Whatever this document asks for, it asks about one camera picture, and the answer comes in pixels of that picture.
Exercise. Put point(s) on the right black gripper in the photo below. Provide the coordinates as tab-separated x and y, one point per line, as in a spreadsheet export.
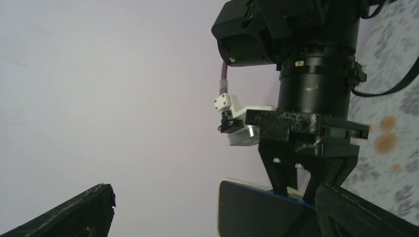
311	120

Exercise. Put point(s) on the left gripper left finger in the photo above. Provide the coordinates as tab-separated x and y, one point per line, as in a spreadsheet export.
88	214

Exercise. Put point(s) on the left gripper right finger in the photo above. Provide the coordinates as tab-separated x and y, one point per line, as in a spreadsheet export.
341	213

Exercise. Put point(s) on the phone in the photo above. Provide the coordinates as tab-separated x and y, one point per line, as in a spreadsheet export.
244	211

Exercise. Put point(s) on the floral patterned table mat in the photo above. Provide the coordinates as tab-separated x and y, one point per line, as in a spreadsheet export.
387	173

